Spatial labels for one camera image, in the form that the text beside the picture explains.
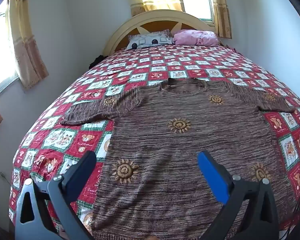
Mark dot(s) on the cream arched bed headboard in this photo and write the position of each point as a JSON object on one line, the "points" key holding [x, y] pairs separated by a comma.
{"points": [[120, 30]]}

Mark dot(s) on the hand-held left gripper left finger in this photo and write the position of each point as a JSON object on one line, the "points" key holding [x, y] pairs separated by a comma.
{"points": [[82, 173]]}

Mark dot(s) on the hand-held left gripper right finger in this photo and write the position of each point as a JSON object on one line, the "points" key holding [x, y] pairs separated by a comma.
{"points": [[212, 177]]}

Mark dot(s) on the brown knitted sun-pattern sweater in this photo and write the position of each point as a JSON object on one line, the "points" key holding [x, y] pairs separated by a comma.
{"points": [[177, 152]]}

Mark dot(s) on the yellow side window curtain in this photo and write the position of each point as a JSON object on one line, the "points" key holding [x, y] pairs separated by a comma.
{"points": [[25, 42]]}

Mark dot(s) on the pink pillow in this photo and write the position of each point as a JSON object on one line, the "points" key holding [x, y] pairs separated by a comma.
{"points": [[195, 37]]}

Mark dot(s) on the red checkered printed blanket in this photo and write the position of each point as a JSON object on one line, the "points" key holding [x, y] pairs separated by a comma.
{"points": [[165, 62]]}

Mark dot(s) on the dark cloth beside bed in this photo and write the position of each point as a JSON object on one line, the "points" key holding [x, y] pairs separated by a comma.
{"points": [[96, 61]]}

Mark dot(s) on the grey patterned pillow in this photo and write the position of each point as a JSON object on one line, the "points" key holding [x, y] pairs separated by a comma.
{"points": [[147, 40]]}

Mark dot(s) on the side window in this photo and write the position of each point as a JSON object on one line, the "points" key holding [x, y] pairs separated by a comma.
{"points": [[0, 55]]}

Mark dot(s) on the yellow narrow curtain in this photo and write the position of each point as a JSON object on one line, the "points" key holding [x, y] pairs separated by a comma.
{"points": [[221, 7]]}

